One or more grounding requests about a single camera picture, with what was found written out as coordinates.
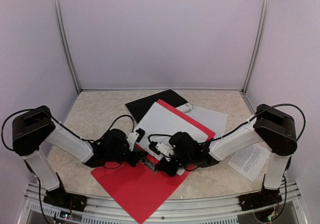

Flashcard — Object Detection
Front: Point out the white sheet top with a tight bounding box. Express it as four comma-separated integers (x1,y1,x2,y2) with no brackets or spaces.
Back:
136,102,216,160

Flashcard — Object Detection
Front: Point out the blank white sheet lower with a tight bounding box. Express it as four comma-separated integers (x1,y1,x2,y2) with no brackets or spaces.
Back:
186,106,228,137

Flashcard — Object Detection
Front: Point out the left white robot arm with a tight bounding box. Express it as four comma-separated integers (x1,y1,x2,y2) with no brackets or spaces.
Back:
12,106,148,207

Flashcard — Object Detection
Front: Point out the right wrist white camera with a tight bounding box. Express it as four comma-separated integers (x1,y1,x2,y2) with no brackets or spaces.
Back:
148,141,174,158

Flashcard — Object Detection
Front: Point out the printed text sheet right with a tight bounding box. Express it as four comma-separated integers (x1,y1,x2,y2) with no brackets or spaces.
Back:
227,144,271,183

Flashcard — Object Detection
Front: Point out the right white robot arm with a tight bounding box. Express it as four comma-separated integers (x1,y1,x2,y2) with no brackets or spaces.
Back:
155,104,298,206

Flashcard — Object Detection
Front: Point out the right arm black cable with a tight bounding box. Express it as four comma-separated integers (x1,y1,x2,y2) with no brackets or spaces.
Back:
147,104,307,211

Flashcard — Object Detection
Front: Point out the black folder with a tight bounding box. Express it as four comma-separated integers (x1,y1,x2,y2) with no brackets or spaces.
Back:
125,89,193,123

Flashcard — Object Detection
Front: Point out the left aluminium frame post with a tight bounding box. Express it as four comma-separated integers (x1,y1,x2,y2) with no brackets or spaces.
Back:
52,0,82,95

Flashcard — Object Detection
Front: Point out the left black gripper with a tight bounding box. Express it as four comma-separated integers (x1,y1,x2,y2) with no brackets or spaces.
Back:
106,146,147,167

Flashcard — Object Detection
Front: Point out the right aluminium frame post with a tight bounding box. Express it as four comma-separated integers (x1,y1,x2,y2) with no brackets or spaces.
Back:
241,0,270,96

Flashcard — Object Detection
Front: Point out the aluminium front rail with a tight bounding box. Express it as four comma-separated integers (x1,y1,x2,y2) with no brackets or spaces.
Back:
17,182,310,224

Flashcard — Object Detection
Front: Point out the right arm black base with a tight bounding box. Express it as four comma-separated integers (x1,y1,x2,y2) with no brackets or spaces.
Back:
238,189,283,212

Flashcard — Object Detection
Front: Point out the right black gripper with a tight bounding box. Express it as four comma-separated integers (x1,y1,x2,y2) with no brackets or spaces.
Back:
155,152,194,177

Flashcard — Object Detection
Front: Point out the white sheet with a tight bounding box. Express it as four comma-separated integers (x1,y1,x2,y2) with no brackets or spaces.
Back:
186,106,228,137
136,102,216,160

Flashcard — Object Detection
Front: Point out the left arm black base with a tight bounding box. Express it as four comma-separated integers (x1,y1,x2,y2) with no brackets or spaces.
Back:
43,173,88,212

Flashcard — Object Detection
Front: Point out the aluminium frame post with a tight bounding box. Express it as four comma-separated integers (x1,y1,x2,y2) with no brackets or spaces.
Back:
241,0,270,96
52,0,82,95

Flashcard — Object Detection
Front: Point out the red folder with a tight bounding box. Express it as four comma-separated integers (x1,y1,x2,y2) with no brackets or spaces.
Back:
90,99,217,224

